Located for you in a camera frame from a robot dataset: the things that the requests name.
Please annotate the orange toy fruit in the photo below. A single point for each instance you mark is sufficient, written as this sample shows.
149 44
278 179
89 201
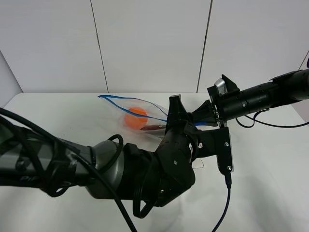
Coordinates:
133 121

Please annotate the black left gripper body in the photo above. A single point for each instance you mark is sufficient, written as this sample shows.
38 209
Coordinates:
167 172

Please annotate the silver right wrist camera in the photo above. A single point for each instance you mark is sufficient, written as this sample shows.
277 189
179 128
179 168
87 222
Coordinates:
226 86

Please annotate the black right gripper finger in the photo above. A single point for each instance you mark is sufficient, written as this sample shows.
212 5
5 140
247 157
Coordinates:
200 119
205 109

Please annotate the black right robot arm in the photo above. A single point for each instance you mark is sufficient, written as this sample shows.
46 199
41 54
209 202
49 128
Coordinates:
282 90

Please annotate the clear zip bag blue seal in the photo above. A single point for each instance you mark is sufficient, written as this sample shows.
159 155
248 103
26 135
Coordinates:
138 115

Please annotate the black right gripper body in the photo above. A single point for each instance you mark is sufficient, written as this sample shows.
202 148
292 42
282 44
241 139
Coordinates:
227 106

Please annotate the purple toy eggplant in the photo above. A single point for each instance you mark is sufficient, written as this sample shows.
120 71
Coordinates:
154 128

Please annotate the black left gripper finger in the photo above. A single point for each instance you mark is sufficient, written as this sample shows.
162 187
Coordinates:
177 113

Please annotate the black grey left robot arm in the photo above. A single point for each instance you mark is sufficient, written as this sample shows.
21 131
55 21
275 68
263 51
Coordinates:
32 157

